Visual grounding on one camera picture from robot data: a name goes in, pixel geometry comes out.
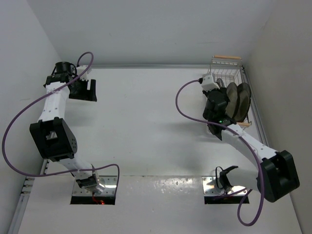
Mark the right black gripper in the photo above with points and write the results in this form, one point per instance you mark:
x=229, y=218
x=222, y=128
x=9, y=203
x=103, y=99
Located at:
x=224, y=90

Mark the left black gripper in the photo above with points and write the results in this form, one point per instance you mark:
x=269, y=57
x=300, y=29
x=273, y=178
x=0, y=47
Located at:
x=87, y=94

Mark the brown rim cream plate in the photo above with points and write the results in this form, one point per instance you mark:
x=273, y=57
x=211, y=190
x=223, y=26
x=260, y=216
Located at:
x=233, y=99

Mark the blue floral plate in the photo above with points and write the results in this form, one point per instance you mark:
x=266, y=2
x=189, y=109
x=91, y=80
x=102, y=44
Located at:
x=220, y=83

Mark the checkered rim dark plate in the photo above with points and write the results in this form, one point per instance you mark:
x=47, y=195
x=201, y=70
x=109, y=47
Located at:
x=244, y=92

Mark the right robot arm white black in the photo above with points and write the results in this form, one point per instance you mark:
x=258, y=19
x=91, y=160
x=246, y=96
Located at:
x=276, y=175

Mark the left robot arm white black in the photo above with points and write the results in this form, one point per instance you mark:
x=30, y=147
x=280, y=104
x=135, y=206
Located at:
x=54, y=139

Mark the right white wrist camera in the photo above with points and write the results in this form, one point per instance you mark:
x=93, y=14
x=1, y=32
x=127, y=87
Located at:
x=208, y=83

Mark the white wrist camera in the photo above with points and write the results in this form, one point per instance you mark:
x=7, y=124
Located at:
x=208, y=83
x=84, y=73

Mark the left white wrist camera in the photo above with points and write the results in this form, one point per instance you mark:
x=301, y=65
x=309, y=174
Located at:
x=84, y=73

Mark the white wire dish rack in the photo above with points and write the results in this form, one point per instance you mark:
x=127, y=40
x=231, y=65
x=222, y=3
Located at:
x=228, y=69

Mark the back aluminium frame rail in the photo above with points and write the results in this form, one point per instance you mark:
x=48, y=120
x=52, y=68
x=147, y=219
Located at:
x=150, y=66

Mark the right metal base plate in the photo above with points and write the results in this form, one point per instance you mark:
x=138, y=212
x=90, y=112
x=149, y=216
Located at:
x=214, y=195

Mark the metal base plate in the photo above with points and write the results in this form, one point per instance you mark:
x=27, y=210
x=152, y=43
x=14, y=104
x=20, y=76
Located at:
x=106, y=196
x=214, y=195

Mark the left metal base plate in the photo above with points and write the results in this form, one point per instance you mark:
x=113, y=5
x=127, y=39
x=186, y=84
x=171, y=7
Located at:
x=106, y=196

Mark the left aluminium frame rail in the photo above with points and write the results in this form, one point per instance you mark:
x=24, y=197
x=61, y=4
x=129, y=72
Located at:
x=24, y=190

